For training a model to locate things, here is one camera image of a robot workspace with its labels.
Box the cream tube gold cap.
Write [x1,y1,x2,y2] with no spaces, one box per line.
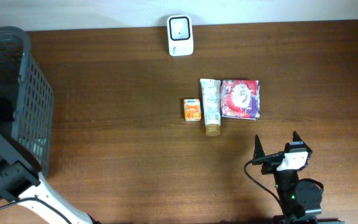
[200,78,221,137]

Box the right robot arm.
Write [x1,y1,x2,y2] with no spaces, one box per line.
[251,132,324,223]

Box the white barcode scanner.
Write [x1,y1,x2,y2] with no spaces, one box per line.
[167,15,194,57]

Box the grey plastic mesh basket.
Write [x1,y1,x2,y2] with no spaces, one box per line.
[0,26,55,176]

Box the orange tissue pack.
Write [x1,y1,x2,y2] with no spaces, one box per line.
[183,99,201,121]

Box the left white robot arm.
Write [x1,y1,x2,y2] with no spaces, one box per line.
[0,97,95,223]

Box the red purple floral package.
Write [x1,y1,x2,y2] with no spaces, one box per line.
[221,80,260,120]

